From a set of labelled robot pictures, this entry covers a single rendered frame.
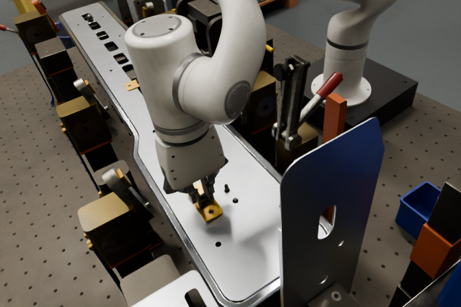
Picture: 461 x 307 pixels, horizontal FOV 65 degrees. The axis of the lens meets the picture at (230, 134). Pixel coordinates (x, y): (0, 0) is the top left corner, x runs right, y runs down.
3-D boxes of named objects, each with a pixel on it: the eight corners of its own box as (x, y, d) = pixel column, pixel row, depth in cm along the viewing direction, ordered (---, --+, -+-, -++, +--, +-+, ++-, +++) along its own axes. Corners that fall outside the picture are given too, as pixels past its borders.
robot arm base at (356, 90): (342, 66, 130) (349, 18, 117) (383, 93, 117) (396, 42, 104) (299, 86, 124) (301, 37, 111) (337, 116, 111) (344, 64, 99)
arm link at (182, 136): (195, 86, 57) (198, 101, 59) (142, 109, 54) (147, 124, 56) (221, 112, 51) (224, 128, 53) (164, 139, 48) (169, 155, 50)
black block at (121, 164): (121, 251, 96) (78, 177, 76) (156, 232, 99) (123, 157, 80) (128, 266, 92) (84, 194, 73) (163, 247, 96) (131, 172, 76)
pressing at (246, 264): (50, 18, 144) (49, 14, 143) (105, 1, 152) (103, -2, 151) (228, 326, 52) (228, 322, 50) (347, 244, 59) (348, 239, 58)
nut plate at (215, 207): (184, 192, 69) (183, 188, 68) (202, 182, 70) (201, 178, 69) (205, 223, 63) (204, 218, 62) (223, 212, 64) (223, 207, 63)
